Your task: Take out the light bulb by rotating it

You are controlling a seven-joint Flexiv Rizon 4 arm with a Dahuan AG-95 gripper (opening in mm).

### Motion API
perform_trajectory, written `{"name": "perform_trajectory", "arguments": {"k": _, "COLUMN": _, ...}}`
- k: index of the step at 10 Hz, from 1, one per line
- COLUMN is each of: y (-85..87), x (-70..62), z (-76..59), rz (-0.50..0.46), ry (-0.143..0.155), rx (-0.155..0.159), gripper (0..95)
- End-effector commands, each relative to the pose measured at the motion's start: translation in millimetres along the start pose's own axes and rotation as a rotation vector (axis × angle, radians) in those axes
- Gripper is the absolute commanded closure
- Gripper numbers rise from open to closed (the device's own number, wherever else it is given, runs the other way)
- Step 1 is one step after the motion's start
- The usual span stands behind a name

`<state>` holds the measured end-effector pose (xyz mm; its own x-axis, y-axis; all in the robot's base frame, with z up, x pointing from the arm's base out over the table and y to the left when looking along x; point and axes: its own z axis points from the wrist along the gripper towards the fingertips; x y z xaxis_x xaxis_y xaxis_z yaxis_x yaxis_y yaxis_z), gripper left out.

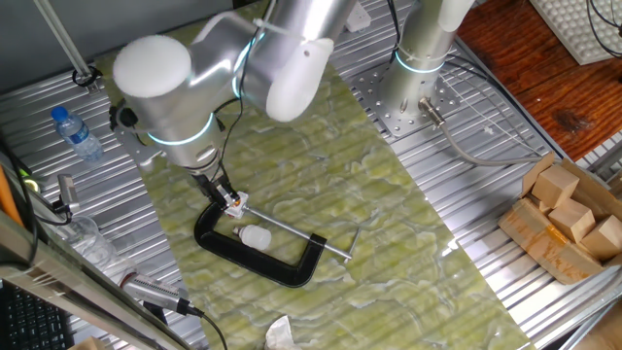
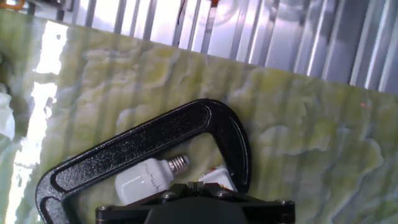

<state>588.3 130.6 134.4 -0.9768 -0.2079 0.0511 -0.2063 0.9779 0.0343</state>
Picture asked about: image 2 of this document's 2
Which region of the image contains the black C-clamp with steel screw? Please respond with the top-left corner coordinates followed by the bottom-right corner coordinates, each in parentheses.
top-left (34, 98), bottom-right (252, 224)

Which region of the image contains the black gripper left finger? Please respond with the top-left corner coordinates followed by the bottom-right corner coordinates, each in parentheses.
top-left (95, 182), bottom-right (197, 224)

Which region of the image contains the green marble pattern mat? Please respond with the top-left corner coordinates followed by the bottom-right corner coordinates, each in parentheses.
top-left (0, 9), bottom-right (398, 224)

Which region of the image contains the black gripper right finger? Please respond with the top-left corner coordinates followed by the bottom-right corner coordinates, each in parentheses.
top-left (196, 182), bottom-right (296, 224)

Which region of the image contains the crumpled white tissue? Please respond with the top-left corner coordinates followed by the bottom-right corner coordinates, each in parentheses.
top-left (0, 91), bottom-right (16, 141)

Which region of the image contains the white lamp socket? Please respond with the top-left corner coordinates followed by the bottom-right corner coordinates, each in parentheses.
top-left (198, 164), bottom-right (239, 192)

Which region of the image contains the white light bulb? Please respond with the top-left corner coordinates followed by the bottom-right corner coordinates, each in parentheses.
top-left (114, 154), bottom-right (190, 205)

